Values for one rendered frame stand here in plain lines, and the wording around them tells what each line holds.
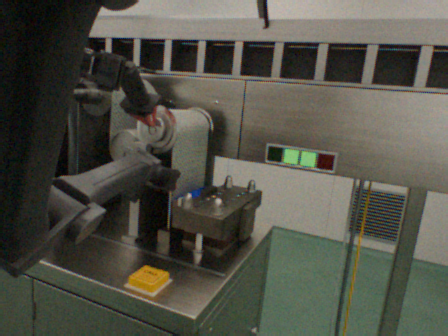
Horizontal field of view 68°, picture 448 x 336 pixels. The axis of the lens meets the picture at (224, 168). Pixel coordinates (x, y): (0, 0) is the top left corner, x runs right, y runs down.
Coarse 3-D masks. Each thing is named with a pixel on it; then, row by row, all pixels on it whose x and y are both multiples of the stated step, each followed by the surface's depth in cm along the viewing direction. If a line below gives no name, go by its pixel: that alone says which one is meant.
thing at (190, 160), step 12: (204, 144) 119; (180, 156) 104; (192, 156) 112; (204, 156) 121; (180, 168) 106; (192, 168) 114; (204, 168) 123; (180, 180) 107; (192, 180) 115; (180, 192) 108
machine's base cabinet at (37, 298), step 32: (256, 256) 112; (0, 288) 99; (32, 288) 93; (64, 288) 88; (256, 288) 121; (0, 320) 101; (32, 320) 95; (64, 320) 90; (96, 320) 85; (128, 320) 81; (224, 320) 90; (256, 320) 130
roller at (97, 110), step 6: (84, 78) 110; (102, 90) 108; (108, 96) 107; (102, 102) 108; (108, 102) 107; (90, 108) 111; (96, 108) 110; (102, 108) 109; (108, 108) 108; (96, 114) 110; (102, 114) 109; (108, 114) 111
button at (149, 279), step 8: (136, 272) 80; (144, 272) 81; (152, 272) 81; (160, 272) 81; (136, 280) 77; (144, 280) 77; (152, 280) 78; (160, 280) 79; (144, 288) 77; (152, 288) 76
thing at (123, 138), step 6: (120, 132) 106; (126, 132) 105; (132, 132) 105; (114, 138) 108; (120, 138) 107; (126, 138) 106; (132, 138) 105; (138, 138) 105; (114, 144) 108; (120, 144) 107; (126, 144) 106; (132, 144) 106; (114, 150) 109; (120, 150) 107; (114, 156) 109; (120, 156) 108
